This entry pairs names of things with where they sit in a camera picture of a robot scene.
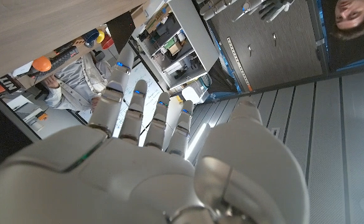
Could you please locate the red bowl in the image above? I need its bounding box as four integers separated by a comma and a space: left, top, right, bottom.
100, 33, 115, 50

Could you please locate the white black teleoperation glove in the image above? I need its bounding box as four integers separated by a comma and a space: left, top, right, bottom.
233, 0, 294, 22

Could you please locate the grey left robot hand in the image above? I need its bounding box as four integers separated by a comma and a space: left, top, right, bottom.
198, 0, 232, 21

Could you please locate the black keyboard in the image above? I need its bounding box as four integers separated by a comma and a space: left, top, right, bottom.
49, 45, 80, 68

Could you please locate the standing person in jeans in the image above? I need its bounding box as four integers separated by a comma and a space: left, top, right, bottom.
320, 0, 364, 72

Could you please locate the orange ball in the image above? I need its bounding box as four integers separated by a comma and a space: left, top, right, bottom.
32, 55, 52, 72

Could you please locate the open cardboard box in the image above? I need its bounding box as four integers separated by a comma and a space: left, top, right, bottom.
130, 1, 151, 29

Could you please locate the seated person in white jacket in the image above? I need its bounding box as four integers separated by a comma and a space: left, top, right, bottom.
41, 51, 113, 112

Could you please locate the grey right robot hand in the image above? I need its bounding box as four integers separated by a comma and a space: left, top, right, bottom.
0, 45, 310, 224

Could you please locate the white shelf unit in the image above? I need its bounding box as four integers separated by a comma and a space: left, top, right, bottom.
134, 0, 220, 91

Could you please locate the dark blue mug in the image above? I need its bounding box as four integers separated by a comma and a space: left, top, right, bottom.
83, 28, 100, 44

